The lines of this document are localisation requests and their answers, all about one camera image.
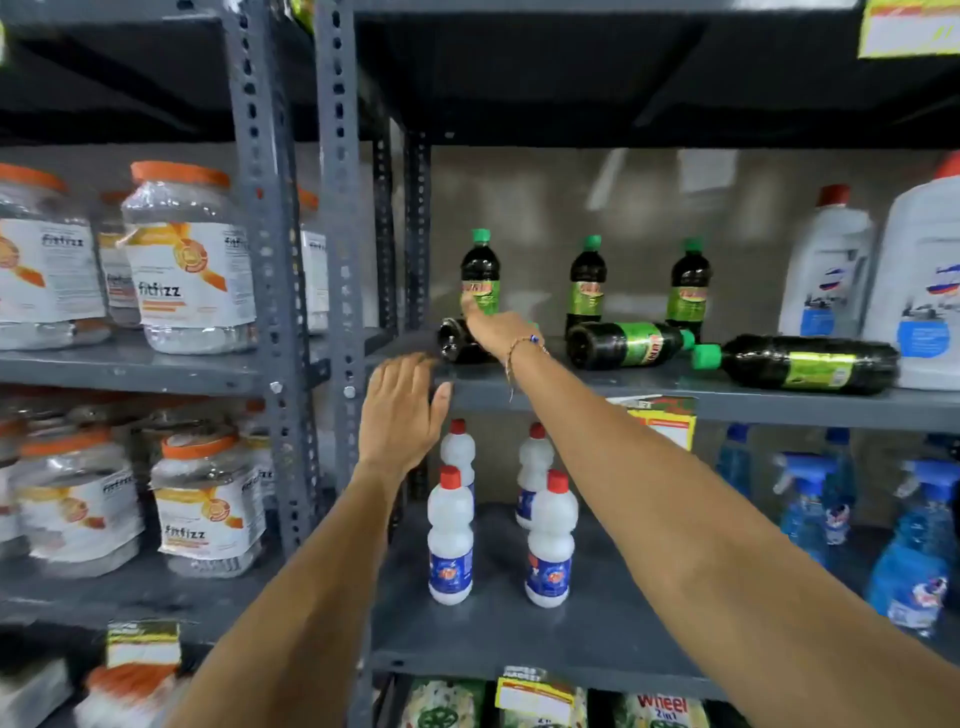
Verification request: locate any person's right hand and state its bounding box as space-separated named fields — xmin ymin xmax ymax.
xmin=459 ymin=291 xmax=546 ymax=366

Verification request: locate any person's left hand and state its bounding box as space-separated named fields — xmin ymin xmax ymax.
xmin=358 ymin=352 xmax=454 ymax=482

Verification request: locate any dark bottle with green label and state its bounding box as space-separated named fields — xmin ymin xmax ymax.
xmin=437 ymin=316 xmax=498 ymax=366

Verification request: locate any person's left forearm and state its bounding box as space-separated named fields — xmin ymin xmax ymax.
xmin=166 ymin=461 xmax=407 ymax=728

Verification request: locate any person's right forearm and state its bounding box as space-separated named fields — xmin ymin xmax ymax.
xmin=506 ymin=341 xmax=960 ymax=728

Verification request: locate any small white bottle red cap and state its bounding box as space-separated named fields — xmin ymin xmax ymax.
xmin=426 ymin=465 xmax=476 ymax=606
xmin=515 ymin=421 xmax=557 ymax=531
xmin=439 ymin=418 xmax=477 ymax=490
xmin=524 ymin=469 xmax=580 ymax=609

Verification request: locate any dark bottle with green cap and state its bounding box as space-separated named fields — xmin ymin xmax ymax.
xmin=665 ymin=237 xmax=713 ymax=343
xmin=565 ymin=234 xmax=609 ymax=336
xmin=460 ymin=228 xmax=502 ymax=317
xmin=565 ymin=321 xmax=697 ymax=372

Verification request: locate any clear jar with orange lid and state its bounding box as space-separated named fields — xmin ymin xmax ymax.
xmin=0 ymin=162 xmax=111 ymax=351
xmin=297 ymin=187 xmax=332 ymax=336
xmin=120 ymin=160 xmax=258 ymax=356

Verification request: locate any grey slotted metal shelf rack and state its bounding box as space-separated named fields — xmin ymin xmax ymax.
xmin=0 ymin=0 xmax=333 ymax=728
xmin=313 ymin=0 xmax=960 ymax=728

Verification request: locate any yellow white shelf label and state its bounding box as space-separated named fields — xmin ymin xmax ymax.
xmin=609 ymin=394 xmax=699 ymax=453
xmin=494 ymin=665 xmax=576 ymax=726
xmin=858 ymin=0 xmax=960 ymax=60
xmin=105 ymin=620 xmax=183 ymax=669

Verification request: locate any group of orange-lid plastic jars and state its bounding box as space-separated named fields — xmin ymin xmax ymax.
xmin=0 ymin=386 xmax=277 ymax=581

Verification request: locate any blue spray bottle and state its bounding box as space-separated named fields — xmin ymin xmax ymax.
xmin=864 ymin=458 xmax=960 ymax=640
xmin=714 ymin=423 xmax=752 ymax=498
xmin=771 ymin=451 xmax=838 ymax=565

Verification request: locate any large dark bottle green cap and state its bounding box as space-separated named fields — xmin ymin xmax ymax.
xmin=690 ymin=333 xmax=900 ymax=397

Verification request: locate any large white jug red cap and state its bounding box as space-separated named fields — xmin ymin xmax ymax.
xmin=861 ymin=151 xmax=960 ymax=392
xmin=777 ymin=183 xmax=876 ymax=340

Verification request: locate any orange white packet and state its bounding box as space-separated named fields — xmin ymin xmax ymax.
xmin=73 ymin=663 xmax=190 ymax=728

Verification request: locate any thin beaded wrist bracelet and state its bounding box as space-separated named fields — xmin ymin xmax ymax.
xmin=504 ymin=334 xmax=551 ymax=403

